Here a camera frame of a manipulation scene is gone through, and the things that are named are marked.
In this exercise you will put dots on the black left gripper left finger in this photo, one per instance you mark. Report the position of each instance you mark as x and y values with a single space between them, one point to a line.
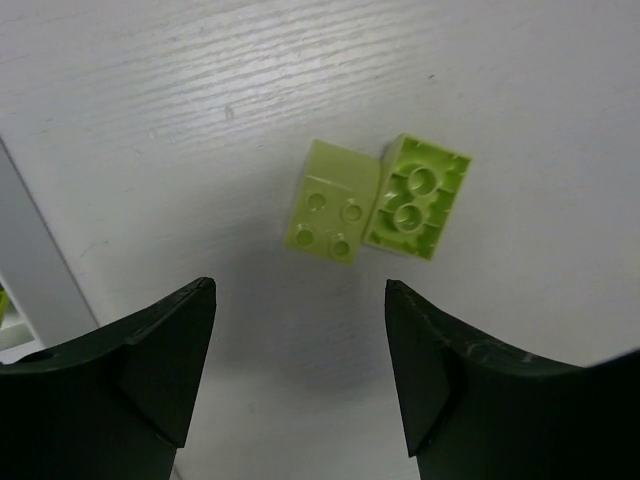
115 403

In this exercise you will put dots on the white sorting tray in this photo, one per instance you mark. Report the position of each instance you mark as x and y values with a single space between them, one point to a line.
47 306

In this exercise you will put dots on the lime green curved studded lego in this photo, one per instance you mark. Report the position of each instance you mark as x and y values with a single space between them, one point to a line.
4 303

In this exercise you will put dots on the pale green curved studded lego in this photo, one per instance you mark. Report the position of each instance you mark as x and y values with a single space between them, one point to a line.
334 202

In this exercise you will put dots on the pale green upside-down curved lego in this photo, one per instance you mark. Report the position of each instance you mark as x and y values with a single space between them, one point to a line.
419 185

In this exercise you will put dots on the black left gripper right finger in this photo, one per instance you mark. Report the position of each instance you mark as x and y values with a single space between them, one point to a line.
475 407

